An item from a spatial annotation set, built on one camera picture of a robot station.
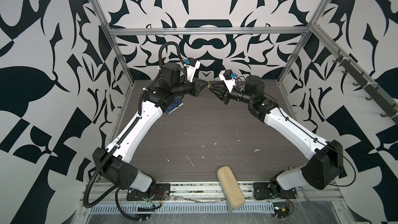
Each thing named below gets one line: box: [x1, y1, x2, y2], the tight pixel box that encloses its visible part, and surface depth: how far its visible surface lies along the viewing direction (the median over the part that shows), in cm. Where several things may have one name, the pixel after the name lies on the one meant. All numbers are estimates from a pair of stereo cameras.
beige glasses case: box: [216, 165, 246, 209], surface depth 74 cm
